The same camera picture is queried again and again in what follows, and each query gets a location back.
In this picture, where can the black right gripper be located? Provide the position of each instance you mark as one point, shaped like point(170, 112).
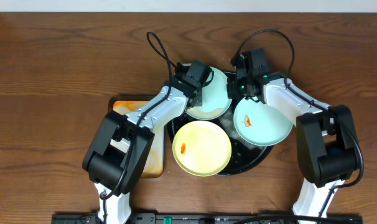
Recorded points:
point(232, 90)

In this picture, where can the light blue plate top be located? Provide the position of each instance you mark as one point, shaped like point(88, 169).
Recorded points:
point(215, 99)

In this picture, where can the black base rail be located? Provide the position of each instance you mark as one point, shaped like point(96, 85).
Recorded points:
point(152, 218)

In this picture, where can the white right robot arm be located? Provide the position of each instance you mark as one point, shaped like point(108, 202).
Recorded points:
point(328, 151)

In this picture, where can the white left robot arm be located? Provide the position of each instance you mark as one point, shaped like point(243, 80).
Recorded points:
point(118, 153)

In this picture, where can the yellow plate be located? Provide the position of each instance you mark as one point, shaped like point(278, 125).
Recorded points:
point(201, 148)

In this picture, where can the rectangular soapy black tray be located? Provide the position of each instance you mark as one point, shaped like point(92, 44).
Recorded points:
point(155, 161)

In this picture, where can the light blue plate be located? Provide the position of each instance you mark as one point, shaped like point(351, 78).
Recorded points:
point(215, 99)
point(260, 124)

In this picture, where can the round black tray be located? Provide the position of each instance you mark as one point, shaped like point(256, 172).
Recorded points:
point(244, 156)

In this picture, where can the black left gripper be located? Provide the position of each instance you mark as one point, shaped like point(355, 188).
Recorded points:
point(196, 100)

